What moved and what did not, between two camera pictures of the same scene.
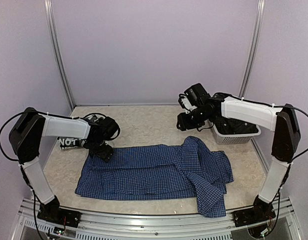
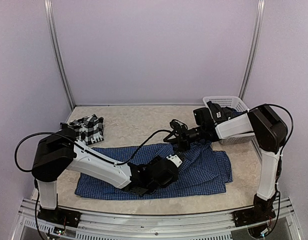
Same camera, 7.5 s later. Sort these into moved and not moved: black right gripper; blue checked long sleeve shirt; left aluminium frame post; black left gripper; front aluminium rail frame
Moved: blue checked long sleeve shirt; black left gripper; black right gripper
Not moved: left aluminium frame post; front aluminium rail frame
